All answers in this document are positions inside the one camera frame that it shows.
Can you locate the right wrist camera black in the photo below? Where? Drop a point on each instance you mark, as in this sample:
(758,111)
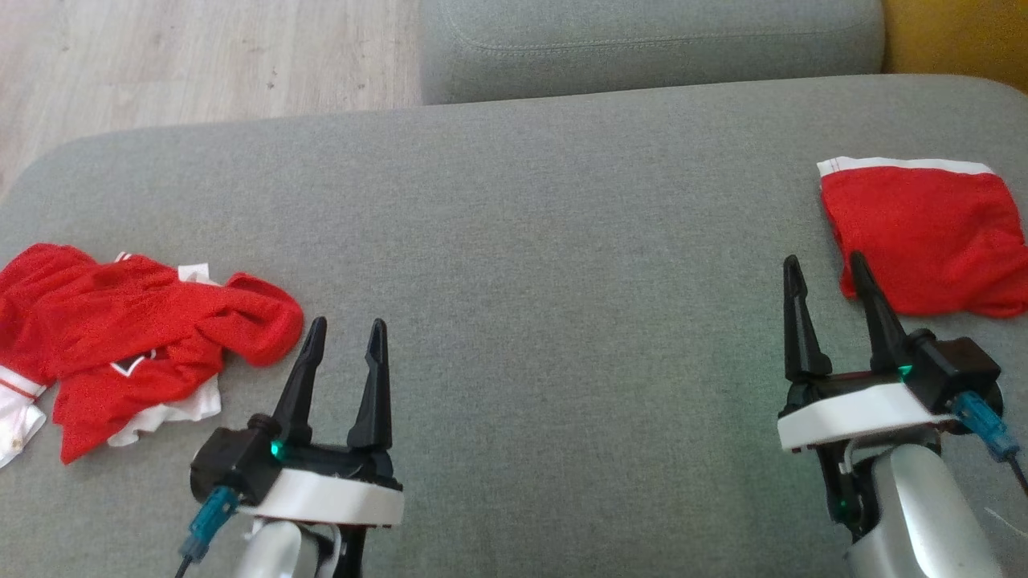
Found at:
(956,373)

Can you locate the small grey sofa cushion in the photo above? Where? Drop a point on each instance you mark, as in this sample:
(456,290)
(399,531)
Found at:
(642,48)

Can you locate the large grey sofa seat cushion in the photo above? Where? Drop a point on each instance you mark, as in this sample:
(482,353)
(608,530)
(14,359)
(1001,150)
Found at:
(562,321)

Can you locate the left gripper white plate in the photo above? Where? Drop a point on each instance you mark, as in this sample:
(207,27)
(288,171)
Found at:
(321,494)

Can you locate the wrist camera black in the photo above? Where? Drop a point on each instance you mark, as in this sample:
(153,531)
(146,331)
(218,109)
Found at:
(956,373)
(229,461)

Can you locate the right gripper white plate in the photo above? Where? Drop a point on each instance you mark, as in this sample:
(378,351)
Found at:
(851,413)

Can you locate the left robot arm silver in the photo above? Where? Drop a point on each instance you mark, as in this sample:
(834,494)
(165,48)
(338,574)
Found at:
(277,554)

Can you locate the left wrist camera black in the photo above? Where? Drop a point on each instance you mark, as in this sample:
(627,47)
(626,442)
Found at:
(229,461)

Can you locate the red basketball jersey white sleeves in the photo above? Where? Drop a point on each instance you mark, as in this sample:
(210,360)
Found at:
(120,337)

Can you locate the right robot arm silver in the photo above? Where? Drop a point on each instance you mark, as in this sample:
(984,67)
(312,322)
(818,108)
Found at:
(915,514)

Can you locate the red shorts white stripe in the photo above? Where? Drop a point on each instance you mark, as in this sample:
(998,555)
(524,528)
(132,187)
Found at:
(923,241)

